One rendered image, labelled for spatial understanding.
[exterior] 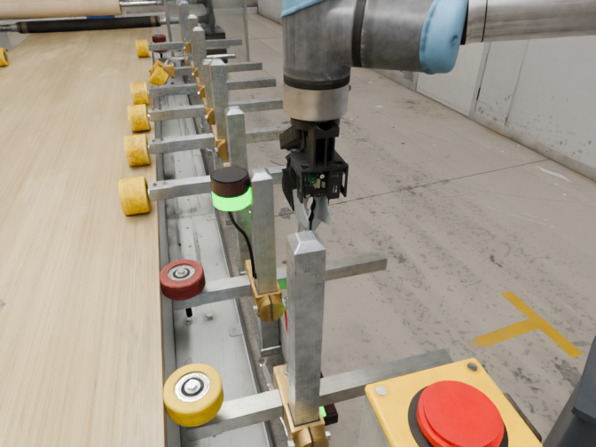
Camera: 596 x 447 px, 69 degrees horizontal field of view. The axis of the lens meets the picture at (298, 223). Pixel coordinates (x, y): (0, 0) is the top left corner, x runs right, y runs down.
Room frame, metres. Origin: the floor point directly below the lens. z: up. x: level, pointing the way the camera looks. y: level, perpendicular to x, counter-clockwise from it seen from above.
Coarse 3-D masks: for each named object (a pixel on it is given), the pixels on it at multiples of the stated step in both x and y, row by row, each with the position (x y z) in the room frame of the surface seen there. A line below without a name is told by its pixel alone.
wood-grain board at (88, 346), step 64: (64, 64) 2.13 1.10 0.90; (128, 64) 2.13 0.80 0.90; (0, 128) 1.33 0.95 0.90; (64, 128) 1.33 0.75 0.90; (128, 128) 1.33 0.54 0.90; (0, 192) 0.92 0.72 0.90; (64, 192) 0.92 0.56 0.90; (0, 256) 0.67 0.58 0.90; (64, 256) 0.67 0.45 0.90; (128, 256) 0.67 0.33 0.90; (0, 320) 0.50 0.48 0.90; (64, 320) 0.50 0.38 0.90; (128, 320) 0.50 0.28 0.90; (0, 384) 0.38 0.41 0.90; (64, 384) 0.38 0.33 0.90; (128, 384) 0.38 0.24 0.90
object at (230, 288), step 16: (352, 256) 0.72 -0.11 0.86; (368, 256) 0.72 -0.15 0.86; (384, 256) 0.72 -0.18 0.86; (336, 272) 0.68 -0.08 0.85; (352, 272) 0.69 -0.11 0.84; (368, 272) 0.70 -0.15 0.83; (208, 288) 0.62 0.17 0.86; (224, 288) 0.62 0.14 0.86; (240, 288) 0.63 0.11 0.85; (176, 304) 0.59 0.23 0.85; (192, 304) 0.60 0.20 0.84
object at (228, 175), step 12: (228, 168) 0.62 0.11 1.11; (240, 168) 0.62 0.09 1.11; (216, 180) 0.58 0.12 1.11; (228, 180) 0.58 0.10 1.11; (240, 180) 0.58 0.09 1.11; (252, 204) 0.60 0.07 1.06; (252, 216) 0.59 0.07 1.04; (240, 228) 0.60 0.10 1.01; (252, 252) 0.61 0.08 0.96; (252, 264) 0.60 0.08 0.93
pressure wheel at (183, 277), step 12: (168, 264) 0.63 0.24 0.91; (180, 264) 0.64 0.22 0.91; (192, 264) 0.63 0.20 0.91; (168, 276) 0.60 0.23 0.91; (180, 276) 0.60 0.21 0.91; (192, 276) 0.60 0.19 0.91; (204, 276) 0.62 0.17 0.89; (168, 288) 0.58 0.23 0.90; (180, 288) 0.57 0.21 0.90; (192, 288) 0.58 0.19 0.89; (180, 300) 0.57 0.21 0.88
